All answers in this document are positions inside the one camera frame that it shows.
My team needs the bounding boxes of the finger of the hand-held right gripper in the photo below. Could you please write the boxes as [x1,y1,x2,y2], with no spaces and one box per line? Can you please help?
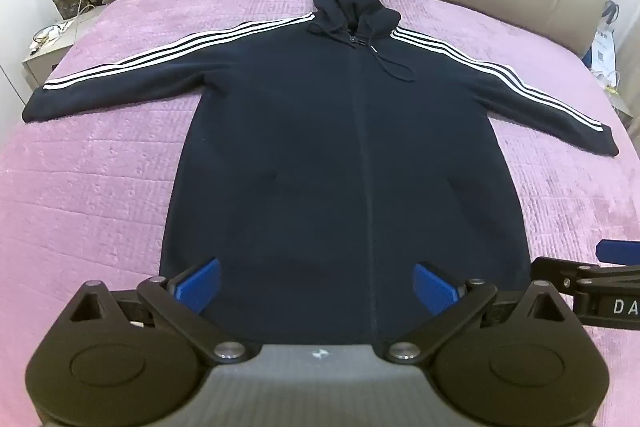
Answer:
[529,239,640,294]

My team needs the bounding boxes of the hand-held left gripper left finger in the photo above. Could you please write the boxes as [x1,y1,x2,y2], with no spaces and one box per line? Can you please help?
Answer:
[69,256,261,364]

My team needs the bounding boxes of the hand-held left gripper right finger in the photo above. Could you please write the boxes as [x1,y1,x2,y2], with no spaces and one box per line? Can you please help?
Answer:
[384,261,567,364]

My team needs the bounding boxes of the navy hooded jacket white stripes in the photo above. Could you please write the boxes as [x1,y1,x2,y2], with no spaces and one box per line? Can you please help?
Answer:
[22,0,621,345]

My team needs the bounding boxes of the pink quilted blanket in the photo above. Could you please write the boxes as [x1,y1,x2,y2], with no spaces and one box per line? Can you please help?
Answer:
[0,0,640,427]

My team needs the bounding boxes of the beige nightstand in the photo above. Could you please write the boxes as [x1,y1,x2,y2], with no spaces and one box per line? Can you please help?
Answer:
[592,68,637,128]
[21,2,109,90]

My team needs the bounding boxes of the white paper bag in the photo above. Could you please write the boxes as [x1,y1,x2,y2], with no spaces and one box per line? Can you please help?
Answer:
[589,1,622,80]

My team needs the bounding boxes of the brown patterned bag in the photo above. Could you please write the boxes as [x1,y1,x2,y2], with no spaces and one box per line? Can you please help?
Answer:
[52,0,104,20]

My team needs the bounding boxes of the white charger with cables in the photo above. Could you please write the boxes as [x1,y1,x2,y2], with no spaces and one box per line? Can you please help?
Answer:
[29,19,78,56]

